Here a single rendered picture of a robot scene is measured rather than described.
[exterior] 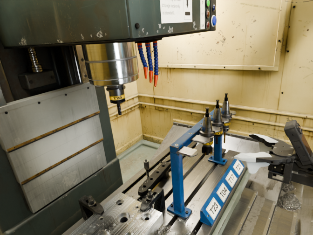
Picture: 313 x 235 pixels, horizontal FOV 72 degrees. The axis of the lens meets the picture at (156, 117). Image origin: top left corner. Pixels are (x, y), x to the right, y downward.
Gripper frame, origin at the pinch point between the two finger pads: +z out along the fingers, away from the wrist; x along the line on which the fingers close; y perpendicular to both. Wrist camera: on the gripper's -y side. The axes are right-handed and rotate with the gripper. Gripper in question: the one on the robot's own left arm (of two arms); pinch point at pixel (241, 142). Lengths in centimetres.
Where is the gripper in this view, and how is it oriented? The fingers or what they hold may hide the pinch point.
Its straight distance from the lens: 70.6
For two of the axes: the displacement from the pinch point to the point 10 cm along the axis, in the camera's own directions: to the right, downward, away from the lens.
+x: 6.0, -3.4, 7.3
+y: 0.8, 9.2, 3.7
